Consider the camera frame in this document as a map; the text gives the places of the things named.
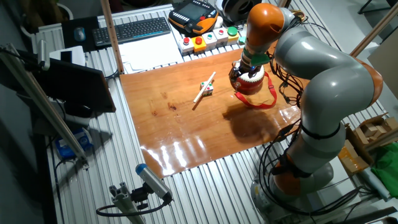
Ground black camera cable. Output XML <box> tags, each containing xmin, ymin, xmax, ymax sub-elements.
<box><xmin>95</xmin><ymin>198</ymin><xmax>172</xmax><ymax>218</ymax></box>

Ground silver camera on strut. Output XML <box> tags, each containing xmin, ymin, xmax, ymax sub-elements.
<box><xmin>37</xmin><ymin>39</ymin><xmax>50</xmax><ymax>72</ymax></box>

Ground small white puzzle cube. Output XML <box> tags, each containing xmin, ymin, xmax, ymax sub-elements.
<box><xmin>200</xmin><ymin>81</ymin><xmax>215</xmax><ymax>97</ymax></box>

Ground black cable bundle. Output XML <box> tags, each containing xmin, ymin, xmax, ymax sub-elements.
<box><xmin>257</xmin><ymin>49</ymin><xmax>371</xmax><ymax>218</ymax></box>

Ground red drum white head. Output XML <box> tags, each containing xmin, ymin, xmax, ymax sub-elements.
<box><xmin>233</xmin><ymin>63</ymin><xmax>266</xmax><ymax>96</ymax></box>

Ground yellow box big green button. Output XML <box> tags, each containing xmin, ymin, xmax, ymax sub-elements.
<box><xmin>226</xmin><ymin>26</ymin><xmax>240</xmax><ymax>46</ymax></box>

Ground pale wooden drumstick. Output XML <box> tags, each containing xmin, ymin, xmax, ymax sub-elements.
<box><xmin>193</xmin><ymin>71</ymin><xmax>217</xmax><ymax>104</ymax></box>

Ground grey cardboard panel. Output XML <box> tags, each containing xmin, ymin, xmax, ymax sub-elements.
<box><xmin>368</xmin><ymin>29</ymin><xmax>398</xmax><ymax>100</ymax></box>

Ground grey computer mouse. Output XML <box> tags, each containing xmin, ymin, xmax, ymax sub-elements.
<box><xmin>73</xmin><ymin>26</ymin><xmax>86</xmax><ymax>42</ymax></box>

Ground black mouse pad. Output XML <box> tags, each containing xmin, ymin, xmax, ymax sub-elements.
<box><xmin>61</xmin><ymin>16</ymin><xmax>101</xmax><ymax>53</ymax></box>

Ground black flat monitor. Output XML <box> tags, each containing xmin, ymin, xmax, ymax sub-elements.
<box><xmin>17</xmin><ymin>49</ymin><xmax>117</xmax><ymax>113</ymax></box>

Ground black round spool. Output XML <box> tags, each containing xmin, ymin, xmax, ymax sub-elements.
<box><xmin>222</xmin><ymin>0</ymin><xmax>265</xmax><ymax>22</ymax></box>

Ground cardboard box with wood blocks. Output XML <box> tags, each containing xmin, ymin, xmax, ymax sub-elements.
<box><xmin>354</xmin><ymin>113</ymin><xmax>398</xmax><ymax>147</ymax></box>

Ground green wrist mount plate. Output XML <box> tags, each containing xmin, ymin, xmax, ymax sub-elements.
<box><xmin>242</xmin><ymin>49</ymin><xmax>271</xmax><ymax>67</ymax></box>

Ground blue white package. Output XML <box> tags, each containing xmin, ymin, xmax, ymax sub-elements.
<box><xmin>55</xmin><ymin>127</ymin><xmax>94</xmax><ymax>160</ymax></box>

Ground black orange teach pendant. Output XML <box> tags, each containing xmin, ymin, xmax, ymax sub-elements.
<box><xmin>168</xmin><ymin>0</ymin><xmax>220</xmax><ymax>35</ymax></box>

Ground white paper sheets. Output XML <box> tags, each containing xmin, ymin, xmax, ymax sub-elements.
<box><xmin>118</xmin><ymin>30</ymin><xmax>184</xmax><ymax>74</ymax></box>

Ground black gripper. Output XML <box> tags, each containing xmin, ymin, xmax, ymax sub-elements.
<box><xmin>229</xmin><ymin>58</ymin><xmax>264</xmax><ymax>83</ymax></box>

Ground grey rolled sheet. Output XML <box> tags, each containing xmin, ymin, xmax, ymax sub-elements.
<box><xmin>360</xmin><ymin>167</ymin><xmax>391</xmax><ymax>200</ymax></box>

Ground white box small red button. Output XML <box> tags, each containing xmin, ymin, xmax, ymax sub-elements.
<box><xmin>213</xmin><ymin>27</ymin><xmax>229</xmax><ymax>47</ymax></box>

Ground green cloth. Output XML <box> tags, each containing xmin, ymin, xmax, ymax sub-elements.
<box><xmin>371</xmin><ymin>151</ymin><xmax>398</xmax><ymax>198</ymax></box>

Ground red ribbon strap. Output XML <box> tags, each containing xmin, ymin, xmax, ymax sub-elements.
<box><xmin>233</xmin><ymin>71</ymin><xmax>278</xmax><ymax>110</ymax></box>

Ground silver depth camera blue end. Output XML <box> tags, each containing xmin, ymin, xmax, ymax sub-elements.
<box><xmin>135</xmin><ymin>163</ymin><xmax>174</xmax><ymax>202</ymax></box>

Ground black computer keyboard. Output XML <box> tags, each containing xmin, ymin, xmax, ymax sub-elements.
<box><xmin>91</xmin><ymin>17</ymin><xmax>172</xmax><ymax>47</ymax></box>

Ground glossy wood grain mat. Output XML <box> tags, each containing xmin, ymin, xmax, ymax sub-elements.
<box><xmin>119</xmin><ymin>46</ymin><xmax>308</xmax><ymax>179</ymax></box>

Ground aluminium frame strut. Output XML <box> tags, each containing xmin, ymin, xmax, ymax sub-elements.
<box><xmin>0</xmin><ymin>43</ymin><xmax>90</xmax><ymax>169</ymax></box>

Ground aluminium profile stub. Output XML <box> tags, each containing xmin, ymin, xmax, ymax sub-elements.
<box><xmin>108</xmin><ymin>182</ymin><xmax>147</xmax><ymax>224</ymax></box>

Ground open cardboard box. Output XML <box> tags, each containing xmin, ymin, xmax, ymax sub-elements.
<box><xmin>337</xmin><ymin>123</ymin><xmax>374</xmax><ymax>175</ymax></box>

